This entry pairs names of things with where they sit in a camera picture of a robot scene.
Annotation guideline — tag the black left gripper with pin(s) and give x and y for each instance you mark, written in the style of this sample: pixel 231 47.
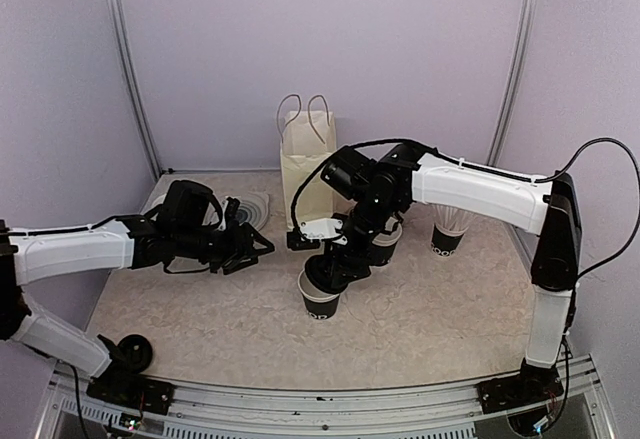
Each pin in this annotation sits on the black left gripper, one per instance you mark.
pixel 239 241

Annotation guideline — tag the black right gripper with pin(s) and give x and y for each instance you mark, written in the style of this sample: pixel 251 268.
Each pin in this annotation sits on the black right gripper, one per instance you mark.
pixel 350 260

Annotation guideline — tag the black paper coffee cup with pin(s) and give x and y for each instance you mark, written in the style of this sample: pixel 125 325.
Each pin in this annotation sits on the black paper coffee cup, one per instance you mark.
pixel 318 304

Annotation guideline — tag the black plastic cup lid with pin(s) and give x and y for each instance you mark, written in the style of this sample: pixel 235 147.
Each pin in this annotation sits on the black plastic cup lid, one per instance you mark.
pixel 325 275

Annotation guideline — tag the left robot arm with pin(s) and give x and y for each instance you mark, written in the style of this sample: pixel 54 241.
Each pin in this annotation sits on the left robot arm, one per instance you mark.
pixel 189 223

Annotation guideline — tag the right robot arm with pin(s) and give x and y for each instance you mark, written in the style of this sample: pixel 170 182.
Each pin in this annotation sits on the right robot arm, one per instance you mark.
pixel 412 172

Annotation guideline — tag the cream paper takeout bag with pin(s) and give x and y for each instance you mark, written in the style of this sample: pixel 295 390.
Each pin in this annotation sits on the cream paper takeout bag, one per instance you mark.
pixel 307 137

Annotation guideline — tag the black cup holding straws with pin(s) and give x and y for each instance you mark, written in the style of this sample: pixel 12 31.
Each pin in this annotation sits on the black cup holding straws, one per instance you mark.
pixel 445 241

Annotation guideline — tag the white wrapped straws bundle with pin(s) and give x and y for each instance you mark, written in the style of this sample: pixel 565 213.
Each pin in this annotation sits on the white wrapped straws bundle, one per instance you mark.
pixel 452 221

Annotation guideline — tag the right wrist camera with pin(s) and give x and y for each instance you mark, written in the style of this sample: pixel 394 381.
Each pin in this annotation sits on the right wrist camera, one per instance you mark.
pixel 309 235

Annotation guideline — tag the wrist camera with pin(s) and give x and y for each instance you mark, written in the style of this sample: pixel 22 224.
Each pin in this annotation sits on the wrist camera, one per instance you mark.
pixel 309 235
pixel 231 214

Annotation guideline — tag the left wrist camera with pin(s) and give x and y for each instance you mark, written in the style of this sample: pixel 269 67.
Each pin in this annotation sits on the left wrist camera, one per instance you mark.
pixel 231 214

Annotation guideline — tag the aluminium front frame rail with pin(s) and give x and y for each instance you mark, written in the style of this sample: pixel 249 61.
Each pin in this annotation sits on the aluminium front frame rail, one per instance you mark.
pixel 445 410

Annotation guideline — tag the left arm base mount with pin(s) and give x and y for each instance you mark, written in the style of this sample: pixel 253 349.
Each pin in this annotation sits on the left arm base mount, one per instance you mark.
pixel 133 391

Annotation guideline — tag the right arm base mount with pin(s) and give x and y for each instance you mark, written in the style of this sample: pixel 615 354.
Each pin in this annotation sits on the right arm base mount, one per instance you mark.
pixel 501 394

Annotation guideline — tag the left aluminium frame post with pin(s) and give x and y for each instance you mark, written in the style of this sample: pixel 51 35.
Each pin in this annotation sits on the left aluminium frame post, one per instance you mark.
pixel 117 14

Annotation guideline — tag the aluminium frame post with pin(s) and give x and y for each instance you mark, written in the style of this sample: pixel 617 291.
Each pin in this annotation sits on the aluminium frame post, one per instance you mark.
pixel 517 65
pixel 117 14

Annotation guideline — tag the right aluminium frame post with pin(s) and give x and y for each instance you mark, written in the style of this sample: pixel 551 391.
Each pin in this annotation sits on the right aluminium frame post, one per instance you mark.
pixel 517 65

